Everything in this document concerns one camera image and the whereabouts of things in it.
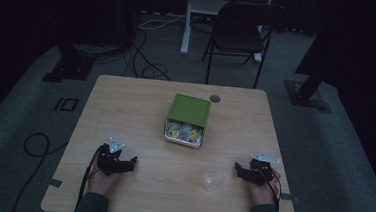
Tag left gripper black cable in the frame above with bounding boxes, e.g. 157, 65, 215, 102
76, 144, 105, 209

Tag pile of tea bags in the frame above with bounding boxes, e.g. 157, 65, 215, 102
164, 120, 205, 145

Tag person's left hand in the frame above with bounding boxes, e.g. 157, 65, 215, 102
85, 153, 124, 200

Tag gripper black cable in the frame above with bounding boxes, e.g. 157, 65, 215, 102
256, 164, 285, 212
76, 144, 105, 209

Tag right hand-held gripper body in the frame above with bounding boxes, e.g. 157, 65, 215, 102
248, 150, 282, 189

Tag grey tape strip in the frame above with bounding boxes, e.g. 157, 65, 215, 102
279, 193, 302, 206
47, 177, 65, 189

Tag black folding chair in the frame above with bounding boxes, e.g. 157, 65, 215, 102
200, 0, 286, 91

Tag white floor cable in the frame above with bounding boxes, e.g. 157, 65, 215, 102
136, 11, 187, 34

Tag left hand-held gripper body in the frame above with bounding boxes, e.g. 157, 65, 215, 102
95, 136, 132, 179

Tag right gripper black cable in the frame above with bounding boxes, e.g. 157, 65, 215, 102
256, 164, 285, 212

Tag black floor cable loop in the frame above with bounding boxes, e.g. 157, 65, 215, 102
10, 131, 70, 212

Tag silver tin box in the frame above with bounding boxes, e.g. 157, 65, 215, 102
162, 116, 207, 149

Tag black stand with base plate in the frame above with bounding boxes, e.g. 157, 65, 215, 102
41, 0, 101, 86
282, 0, 341, 114

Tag tangled black floor cables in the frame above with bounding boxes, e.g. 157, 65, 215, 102
94, 23, 176, 83

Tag person's right hand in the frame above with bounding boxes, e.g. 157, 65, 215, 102
246, 165, 284, 208

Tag clear glass cup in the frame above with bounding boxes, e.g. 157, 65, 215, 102
200, 164, 228, 194

